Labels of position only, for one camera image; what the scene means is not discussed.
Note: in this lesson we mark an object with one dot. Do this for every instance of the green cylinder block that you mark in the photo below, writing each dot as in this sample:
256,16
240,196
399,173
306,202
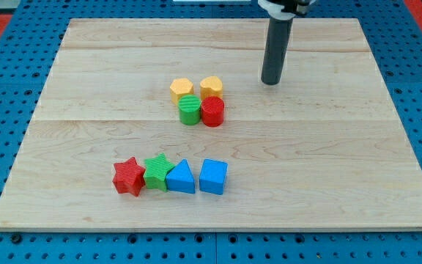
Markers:
189,110

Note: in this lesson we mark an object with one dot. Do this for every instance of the blue cube block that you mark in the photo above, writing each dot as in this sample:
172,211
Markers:
212,176

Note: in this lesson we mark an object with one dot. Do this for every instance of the red star block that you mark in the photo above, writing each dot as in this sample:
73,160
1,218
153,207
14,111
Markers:
129,177

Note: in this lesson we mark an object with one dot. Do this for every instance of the light wooden board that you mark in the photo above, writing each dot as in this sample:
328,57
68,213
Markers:
164,125

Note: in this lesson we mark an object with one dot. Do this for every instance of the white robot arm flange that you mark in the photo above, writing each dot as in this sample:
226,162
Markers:
285,10

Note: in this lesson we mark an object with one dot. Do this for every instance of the blue triangle block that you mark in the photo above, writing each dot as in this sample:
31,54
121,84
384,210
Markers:
181,178

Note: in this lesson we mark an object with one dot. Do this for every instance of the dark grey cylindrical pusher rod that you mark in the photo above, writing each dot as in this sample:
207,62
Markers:
275,50

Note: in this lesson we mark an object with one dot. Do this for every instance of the yellow heart block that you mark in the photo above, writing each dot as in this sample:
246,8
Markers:
211,86

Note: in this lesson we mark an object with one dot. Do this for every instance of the green star block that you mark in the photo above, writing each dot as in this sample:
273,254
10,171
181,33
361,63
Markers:
156,170

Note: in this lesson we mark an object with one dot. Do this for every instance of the yellow hexagon block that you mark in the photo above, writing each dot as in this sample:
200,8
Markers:
179,88

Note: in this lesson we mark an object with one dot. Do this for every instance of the red cylinder block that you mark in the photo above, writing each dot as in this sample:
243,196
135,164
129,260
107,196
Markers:
212,111

